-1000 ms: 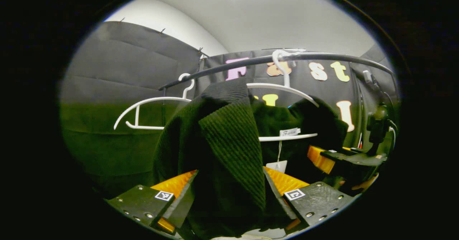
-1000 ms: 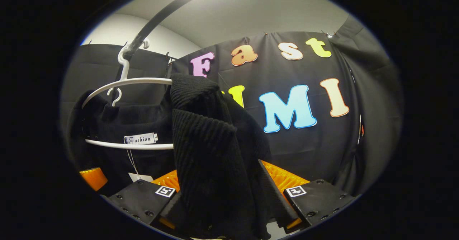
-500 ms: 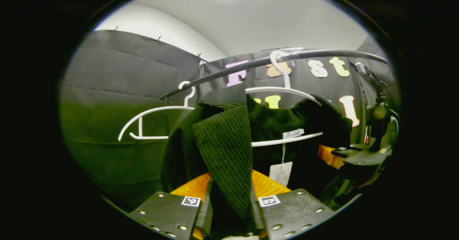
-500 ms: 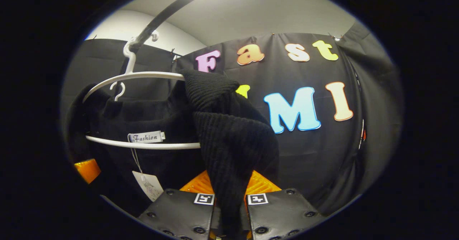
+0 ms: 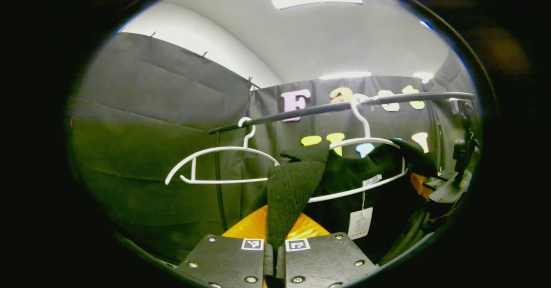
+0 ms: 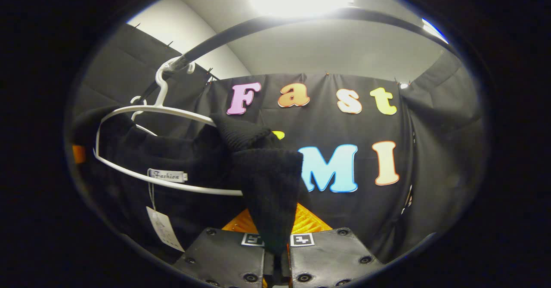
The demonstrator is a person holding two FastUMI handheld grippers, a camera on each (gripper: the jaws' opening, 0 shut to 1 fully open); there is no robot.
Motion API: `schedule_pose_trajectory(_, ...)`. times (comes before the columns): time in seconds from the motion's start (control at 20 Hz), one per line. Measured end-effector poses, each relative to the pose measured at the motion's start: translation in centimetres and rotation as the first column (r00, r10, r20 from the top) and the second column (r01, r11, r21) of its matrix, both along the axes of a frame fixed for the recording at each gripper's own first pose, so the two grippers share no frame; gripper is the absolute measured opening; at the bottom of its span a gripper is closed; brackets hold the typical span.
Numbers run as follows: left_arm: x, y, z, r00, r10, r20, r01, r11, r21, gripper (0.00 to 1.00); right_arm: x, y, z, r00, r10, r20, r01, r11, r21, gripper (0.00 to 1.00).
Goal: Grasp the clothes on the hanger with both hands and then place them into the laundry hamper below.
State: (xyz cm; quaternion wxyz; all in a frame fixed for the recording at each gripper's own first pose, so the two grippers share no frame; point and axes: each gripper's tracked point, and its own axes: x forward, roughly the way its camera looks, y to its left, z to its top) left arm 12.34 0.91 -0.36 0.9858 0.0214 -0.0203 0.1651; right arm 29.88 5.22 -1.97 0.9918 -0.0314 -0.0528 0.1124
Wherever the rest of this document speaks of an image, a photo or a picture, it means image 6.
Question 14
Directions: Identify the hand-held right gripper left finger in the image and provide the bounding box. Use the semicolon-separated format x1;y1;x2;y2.
172;208;276;288

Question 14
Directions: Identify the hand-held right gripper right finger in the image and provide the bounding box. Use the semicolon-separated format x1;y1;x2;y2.
276;202;386;288

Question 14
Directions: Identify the black knit sweater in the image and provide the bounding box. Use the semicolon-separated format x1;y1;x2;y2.
70;105;317;258

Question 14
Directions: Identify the white plastic hanger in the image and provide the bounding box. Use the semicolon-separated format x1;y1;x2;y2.
129;95;158;137
93;58;244;197

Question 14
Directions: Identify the black metal clothes rack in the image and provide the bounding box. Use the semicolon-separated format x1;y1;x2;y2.
138;7;457;103

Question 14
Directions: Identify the black backdrop cloth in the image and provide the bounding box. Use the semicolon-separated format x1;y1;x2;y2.
71;23;489;265

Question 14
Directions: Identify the white paper hang tag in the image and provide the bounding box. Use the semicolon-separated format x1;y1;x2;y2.
145;206;186;253

